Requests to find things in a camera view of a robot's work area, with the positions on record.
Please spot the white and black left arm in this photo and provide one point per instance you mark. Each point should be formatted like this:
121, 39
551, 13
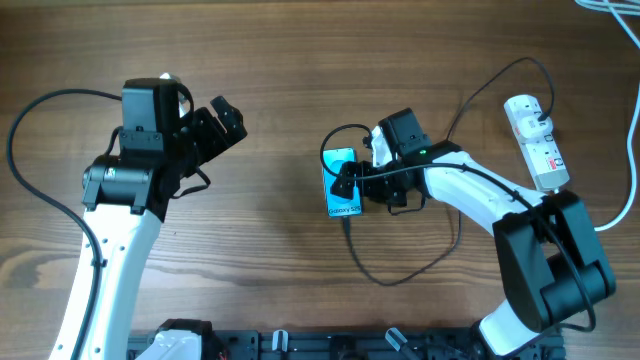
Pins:
126, 197

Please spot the white power strip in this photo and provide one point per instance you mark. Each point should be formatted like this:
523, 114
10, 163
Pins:
543, 159

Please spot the white USB wall charger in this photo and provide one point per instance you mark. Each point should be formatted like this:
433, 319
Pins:
530, 128

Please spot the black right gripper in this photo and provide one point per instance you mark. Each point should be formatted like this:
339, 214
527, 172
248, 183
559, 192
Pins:
370, 190

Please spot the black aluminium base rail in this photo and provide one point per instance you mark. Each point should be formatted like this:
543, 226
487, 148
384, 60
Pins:
433, 344

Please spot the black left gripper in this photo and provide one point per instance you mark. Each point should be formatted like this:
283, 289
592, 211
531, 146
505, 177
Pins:
217, 139

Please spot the blue Galaxy S25 smartphone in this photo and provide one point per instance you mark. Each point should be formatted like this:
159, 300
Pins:
336, 205

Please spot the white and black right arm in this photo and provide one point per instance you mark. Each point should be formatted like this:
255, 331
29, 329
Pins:
552, 265

